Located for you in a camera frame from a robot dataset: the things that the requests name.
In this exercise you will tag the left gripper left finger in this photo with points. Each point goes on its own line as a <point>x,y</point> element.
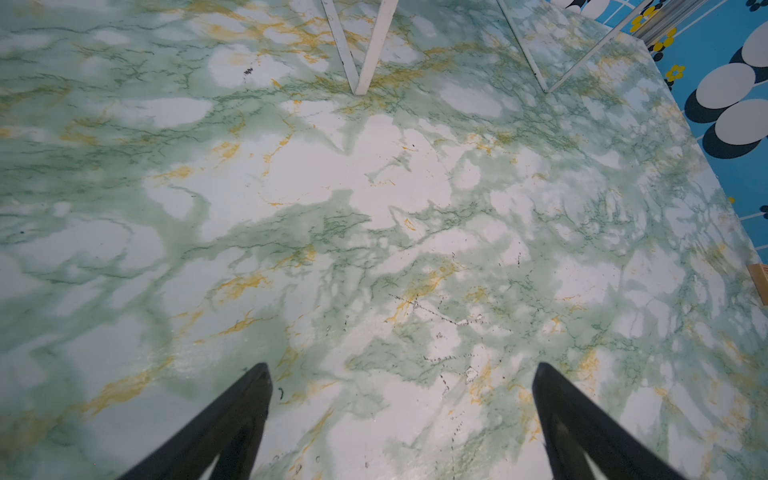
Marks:
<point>226,435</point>

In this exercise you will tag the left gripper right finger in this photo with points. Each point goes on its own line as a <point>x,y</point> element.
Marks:
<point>578,433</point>

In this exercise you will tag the small wooden block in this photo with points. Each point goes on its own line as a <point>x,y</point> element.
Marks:
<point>759,275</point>

